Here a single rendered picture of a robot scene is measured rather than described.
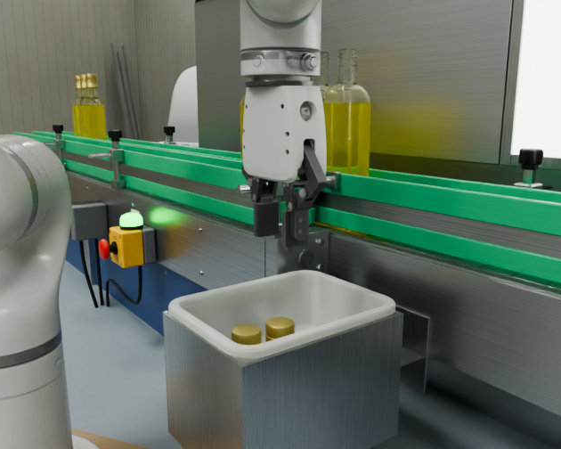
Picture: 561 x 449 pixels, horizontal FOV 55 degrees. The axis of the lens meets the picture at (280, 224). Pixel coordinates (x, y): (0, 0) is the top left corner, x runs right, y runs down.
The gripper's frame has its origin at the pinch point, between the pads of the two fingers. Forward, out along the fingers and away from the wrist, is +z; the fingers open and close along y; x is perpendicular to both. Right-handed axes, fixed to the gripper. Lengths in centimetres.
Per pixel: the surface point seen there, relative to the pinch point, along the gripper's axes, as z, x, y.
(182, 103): -15, -108, 252
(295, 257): 7.7, -9.7, 10.0
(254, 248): 7.1, -6.5, 15.6
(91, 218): 13, -1, 78
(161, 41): -151, -464, 1089
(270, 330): 12.1, 1.7, -0.4
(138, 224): 10, -3, 52
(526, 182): -4.1, -27.3, -12.8
